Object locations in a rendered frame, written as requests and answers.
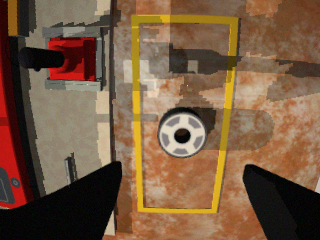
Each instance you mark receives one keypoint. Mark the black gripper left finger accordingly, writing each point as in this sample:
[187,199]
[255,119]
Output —
[79,211]

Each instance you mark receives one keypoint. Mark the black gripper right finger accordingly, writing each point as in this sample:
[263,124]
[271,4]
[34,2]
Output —
[286,211]

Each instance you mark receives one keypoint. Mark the yellow rectangular outline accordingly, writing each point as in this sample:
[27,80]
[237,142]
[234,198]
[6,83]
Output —
[135,20]

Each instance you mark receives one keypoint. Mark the grey rectangular block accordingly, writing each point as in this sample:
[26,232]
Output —
[318,186]

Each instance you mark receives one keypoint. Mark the black wheel with grey hub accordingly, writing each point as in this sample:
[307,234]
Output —
[187,145]

